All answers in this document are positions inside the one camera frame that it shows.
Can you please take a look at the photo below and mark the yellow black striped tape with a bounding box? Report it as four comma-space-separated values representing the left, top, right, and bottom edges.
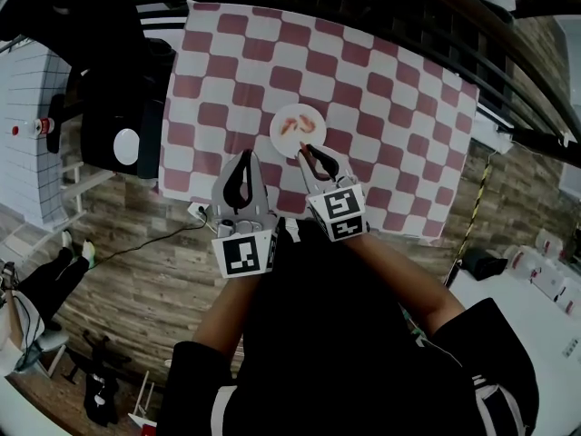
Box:
453, 159, 494, 263

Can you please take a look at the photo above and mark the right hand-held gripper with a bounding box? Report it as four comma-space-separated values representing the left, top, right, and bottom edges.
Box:
297, 144, 371, 243

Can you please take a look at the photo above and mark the white round disc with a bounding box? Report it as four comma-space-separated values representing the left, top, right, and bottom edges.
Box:
113, 127, 141, 165

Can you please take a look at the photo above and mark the red and white box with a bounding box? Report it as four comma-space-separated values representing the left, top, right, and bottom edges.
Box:
128, 409, 158, 436

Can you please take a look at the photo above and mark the red white checkered cloth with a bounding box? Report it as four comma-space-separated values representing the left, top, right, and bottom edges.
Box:
157, 0, 480, 243

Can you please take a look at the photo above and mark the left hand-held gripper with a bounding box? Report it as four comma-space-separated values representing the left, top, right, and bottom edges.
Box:
211, 150, 281, 280

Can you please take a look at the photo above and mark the person's right forearm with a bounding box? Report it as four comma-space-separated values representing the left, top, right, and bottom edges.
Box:
356, 233, 468, 341

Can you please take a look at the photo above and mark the clear bottle red label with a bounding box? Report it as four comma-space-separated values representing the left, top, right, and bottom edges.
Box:
32, 118, 64, 136

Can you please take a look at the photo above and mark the white box red label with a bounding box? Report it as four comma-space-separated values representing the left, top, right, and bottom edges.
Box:
507, 245, 546, 282
535, 228, 566, 256
528, 256, 574, 302

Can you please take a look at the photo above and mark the black equipment with white disc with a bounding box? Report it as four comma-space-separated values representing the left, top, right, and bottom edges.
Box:
0, 0, 179, 181

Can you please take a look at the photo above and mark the white round plate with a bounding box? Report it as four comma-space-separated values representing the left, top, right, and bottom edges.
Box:
269, 103, 327, 159

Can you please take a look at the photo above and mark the person's left forearm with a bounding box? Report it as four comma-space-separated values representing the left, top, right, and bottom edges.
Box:
192, 270, 270, 377

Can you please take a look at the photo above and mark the black bag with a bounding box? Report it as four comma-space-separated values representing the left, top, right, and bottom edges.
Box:
462, 246, 508, 282

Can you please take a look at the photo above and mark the person's black jacket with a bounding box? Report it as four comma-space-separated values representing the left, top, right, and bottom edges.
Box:
156, 218, 542, 436

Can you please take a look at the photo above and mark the white side table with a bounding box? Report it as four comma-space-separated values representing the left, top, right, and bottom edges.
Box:
447, 243, 581, 436

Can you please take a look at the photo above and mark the black cable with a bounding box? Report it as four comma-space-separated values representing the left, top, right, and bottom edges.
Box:
93, 209, 210, 265

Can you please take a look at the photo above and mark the white metal frame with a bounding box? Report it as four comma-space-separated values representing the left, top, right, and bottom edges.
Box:
0, 161, 115, 254

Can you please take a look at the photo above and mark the white gridded table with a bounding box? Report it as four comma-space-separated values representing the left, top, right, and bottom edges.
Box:
0, 38, 76, 227

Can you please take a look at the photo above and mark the black floor stand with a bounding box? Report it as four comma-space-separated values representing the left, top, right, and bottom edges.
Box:
67, 329, 133, 427

